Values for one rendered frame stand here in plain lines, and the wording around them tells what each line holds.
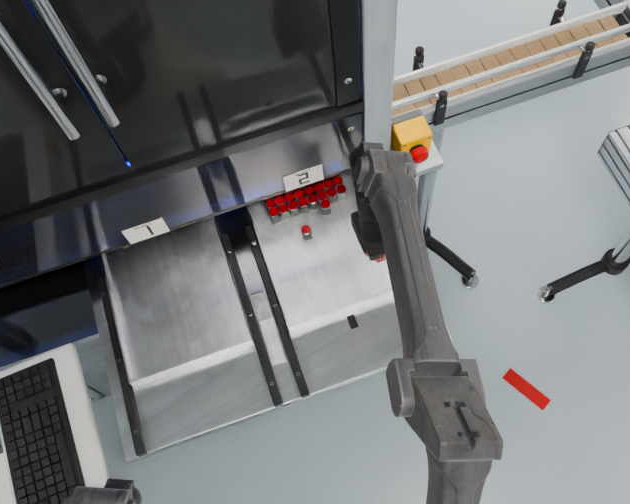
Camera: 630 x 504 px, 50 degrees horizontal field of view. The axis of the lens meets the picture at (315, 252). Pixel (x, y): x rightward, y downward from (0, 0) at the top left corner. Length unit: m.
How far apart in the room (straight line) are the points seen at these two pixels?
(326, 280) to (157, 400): 0.43
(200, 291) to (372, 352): 0.39
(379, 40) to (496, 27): 1.92
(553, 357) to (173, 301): 1.36
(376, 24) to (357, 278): 0.56
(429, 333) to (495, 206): 1.72
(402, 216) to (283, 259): 0.56
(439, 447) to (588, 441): 1.61
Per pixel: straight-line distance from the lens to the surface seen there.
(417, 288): 0.89
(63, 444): 1.54
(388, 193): 0.98
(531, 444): 2.30
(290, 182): 1.39
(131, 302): 1.51
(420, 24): 3.02
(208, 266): 1.49
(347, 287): 1.43
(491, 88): 1.64
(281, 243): 1.48
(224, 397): 1.40
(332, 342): 1.40
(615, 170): 2.15
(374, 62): 1.18
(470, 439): 0.79
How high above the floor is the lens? 2.22
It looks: 66 degrees down
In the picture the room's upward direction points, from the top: 11 degrees counter-clockwise
